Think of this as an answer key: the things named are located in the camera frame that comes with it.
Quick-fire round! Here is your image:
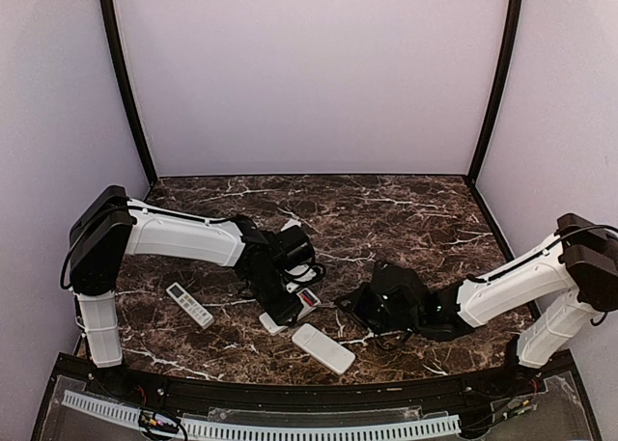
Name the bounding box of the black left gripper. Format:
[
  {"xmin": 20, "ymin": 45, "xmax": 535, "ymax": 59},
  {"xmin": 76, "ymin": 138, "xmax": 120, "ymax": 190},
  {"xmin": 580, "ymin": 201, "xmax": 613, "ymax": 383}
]
[{"xmin": 247, "ymin": 269, "xmax": 305, "ymax": 327}]

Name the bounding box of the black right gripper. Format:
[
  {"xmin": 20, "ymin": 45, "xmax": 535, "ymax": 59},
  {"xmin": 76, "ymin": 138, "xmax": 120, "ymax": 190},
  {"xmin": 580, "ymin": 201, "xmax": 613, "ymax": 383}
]
[{"xmin": 335, "ymin": 279, "xmax": 421, "ymax": 334}]

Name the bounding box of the white TCL remote control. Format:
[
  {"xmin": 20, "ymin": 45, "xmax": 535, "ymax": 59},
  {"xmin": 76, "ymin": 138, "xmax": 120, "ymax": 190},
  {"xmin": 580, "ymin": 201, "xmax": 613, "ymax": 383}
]
[{"xmin": 259, "ymin": 288, "xmax": 322, "ymax": 336}]

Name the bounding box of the white battery cover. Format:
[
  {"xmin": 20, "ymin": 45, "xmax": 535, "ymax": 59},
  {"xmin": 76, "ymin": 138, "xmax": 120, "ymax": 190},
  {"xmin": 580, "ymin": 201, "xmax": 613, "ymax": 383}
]
[{"xmin": 282, "ymin": 219, "xmax": 301, "ymax": 231}]

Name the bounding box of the small white buttoned remote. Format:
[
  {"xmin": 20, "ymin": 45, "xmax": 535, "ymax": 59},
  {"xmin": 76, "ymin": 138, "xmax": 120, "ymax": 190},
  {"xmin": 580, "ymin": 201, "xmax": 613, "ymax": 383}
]
[{"xmin": 166, "ymin": 283, "xmax": 214, "ymax": 329}]

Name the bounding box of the red blue battery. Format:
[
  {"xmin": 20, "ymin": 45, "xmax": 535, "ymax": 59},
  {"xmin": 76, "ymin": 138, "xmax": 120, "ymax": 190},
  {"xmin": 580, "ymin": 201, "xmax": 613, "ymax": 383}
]
[{"xmin": 297, "ymin": 289, "xmax": 320, "ymax": 307}]

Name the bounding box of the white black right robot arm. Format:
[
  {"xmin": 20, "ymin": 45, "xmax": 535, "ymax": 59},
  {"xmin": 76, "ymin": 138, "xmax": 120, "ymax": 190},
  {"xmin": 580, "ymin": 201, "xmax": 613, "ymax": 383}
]
[{"xmin": 335, "ymin": 213, "xmax": 617, "ymax": 397}]

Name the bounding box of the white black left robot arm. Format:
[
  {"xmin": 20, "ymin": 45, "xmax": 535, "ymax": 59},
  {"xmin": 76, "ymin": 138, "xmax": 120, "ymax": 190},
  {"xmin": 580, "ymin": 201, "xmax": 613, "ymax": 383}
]
[{"xmin": 60, "ymin": 185, "xmax": 325, "ymax": 399}]

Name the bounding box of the white remote face down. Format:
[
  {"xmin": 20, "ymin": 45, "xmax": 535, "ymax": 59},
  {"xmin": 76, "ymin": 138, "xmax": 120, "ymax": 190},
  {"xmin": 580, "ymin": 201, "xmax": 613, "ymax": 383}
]
[{"xmin": 292, "ymin": 323, "xmax": 356, "ymax": 375}]

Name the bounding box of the black front rail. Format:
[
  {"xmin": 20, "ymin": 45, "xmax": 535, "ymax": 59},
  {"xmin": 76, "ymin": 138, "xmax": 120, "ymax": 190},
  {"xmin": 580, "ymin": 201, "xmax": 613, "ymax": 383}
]
[{"xmin": 115, "ymin": 363, "xmax": 513, "ymax": 413}]

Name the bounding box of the white slotted cable duct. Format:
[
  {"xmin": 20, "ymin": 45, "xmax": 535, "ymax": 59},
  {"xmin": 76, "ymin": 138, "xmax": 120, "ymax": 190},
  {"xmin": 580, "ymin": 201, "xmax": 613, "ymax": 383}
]
[{"xmin": 62, "ymin": 390, "xmax": 461, "ymax": 440}]

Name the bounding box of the black right corner post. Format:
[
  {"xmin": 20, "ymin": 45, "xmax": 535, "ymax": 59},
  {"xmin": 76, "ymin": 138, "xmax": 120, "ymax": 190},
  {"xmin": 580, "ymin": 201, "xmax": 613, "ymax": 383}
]
[{"xmin": 466, "ymin": 0, "xmax": 523, "ymax": 187}]

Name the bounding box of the black corner post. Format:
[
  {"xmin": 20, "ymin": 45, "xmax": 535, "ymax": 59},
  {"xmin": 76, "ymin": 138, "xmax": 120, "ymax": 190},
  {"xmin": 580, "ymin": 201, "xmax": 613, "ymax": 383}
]
[
  {"xmin": 466, "ymin": 0, "xmax": 523, "ymax": 187},
  {"xmin": 99, "ymin": 0, "xmax": 158, "ymax": 187}
]

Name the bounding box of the black left corner post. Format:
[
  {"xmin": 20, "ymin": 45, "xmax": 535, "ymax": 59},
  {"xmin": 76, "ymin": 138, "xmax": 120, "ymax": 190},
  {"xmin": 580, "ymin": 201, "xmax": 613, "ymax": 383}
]
[{"xmin": 99, "ymin": 0, "xmax": 158, "ymax": 187}]

